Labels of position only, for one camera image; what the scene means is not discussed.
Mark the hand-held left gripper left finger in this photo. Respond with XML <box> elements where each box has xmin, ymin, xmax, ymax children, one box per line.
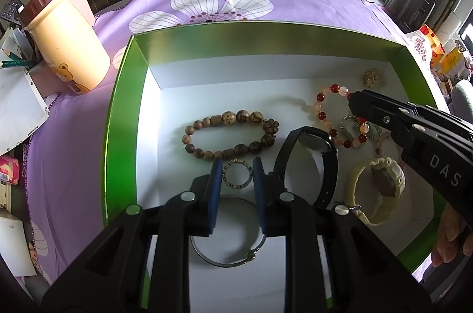
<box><xmin>41</xmin><ymin>157</ymin><xmax>223</xmax><ymax>313</ymax></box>

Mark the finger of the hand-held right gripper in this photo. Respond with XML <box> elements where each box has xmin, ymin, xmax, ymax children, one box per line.
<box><xmin>349</xmin><ymin>93</ymin><xmax>444</xmax><ymax>148</ymax></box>
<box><xmin>360</xmin><ymin>89</ymin><xmax>473</xmax><ymax>136</ymax></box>

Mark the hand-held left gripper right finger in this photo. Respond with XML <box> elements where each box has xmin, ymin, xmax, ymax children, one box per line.
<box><xmin>252</xmin><ymin>156</ymin><xmax>431</xmax><ymax>313</ymax></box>

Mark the silver sparkly ring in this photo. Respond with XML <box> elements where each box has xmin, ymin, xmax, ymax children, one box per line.
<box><xmin>222</xmin><ymin>158</ymin><xmax>255</xmax><ymax>190</ymax></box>

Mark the green jade bracelet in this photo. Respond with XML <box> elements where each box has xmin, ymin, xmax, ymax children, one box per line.
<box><xmin>338</xmin><ymin>113</ymin><xmax>392</xmax><ymax>156</ymax></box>

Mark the red and pink bead bracelet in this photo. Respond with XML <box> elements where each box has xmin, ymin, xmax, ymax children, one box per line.
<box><xmin>315</xmin><ymin>84</ymin><xmax>370</xmax><ymax>149</ymax></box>

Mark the black wristwatch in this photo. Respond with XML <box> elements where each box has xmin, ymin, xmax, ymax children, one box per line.
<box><xmin>273</xmin><ymin>126</ymin><xmax>339</xmax><ymax>208</ymax></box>

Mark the brown wooden bead bracelet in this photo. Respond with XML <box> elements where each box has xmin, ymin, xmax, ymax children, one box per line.
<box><xmin>181</xmin><ymin>109</ymin><xmax>280</xmax><ymax>160</ymax></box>

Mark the green cardboard box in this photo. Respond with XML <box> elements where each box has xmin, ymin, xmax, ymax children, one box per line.
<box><xmin>101</xmin><ymin>21</ymin><xmax>449</xmax><ymax>275</ymax></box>

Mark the person's right hand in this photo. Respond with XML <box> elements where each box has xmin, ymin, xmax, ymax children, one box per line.
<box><xmin>430</xmin><ymin>204</ymin><xmax>468</xmax><ymax>267</ymax></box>

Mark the gold brooch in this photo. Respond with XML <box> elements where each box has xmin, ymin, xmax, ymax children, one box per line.
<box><xmin>363</xmin><ymin>67</ymin><xmax>381</xmax><ymax>88</ymax></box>

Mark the silver bangle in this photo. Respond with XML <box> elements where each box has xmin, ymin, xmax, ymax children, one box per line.
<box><xmin>189</xmin><ymin>195</ymin><xmax>267</xmax><ymax>267</ymax></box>

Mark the yellow box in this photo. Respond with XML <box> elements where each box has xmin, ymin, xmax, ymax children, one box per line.
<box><xmin>440</xmin><ymin>47</ymin><xmax>467</xmax><ymax>77</ymax></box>

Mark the red white snack bag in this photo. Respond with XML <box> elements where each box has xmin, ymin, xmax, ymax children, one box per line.
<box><xmin>406</xmin><ymin>24</ymin><xmax>446</xmax><ymax>66</ymax></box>

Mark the cream wristwatch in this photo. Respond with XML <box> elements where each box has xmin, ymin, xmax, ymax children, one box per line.
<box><xmin>344</xmin><ymin>157</ymin><xmax>406</xmax><ymax>226</ymax></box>

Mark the purple floral tablecloth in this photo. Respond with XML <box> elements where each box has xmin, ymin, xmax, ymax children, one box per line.
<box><xmin>24</xmin><ymin>0</ymin><xmax>411</xmax><ymax>284</ymax></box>

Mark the white box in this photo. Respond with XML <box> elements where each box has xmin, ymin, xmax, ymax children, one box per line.
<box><xmin>0</xmin><ymin>213</ymin><xmax>38</xmax><ymax>277</ymax></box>

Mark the pink snack can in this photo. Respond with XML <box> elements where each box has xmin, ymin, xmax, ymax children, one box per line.
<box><xmin>0</xmin><ymin>156</ymin><xmax>21</xmax><ymax>186</ymax></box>

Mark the cream bottle with brown lid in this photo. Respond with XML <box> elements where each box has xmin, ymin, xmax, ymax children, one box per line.
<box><xmin>14</xmin><ymin>0</ymin><xmax>111</xmax><ymax>95</ymax></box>

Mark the white envelope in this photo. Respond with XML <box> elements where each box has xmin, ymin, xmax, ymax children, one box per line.
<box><xmin>0</xmin><ymin>67</ymin><xmax>50</xmax><ymax>155</ymax></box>

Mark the green pencil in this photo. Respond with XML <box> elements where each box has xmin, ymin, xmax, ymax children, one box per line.
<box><xmin>0</xmin><ymin>49</ymin><xmax>34</xmax><ymax>69</ymax></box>

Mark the black remote control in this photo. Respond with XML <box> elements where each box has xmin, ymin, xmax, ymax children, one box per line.
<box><xmin>0</xmin><ymin>0</ymin><xmax>23</xmax><ymax>22</ymax></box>

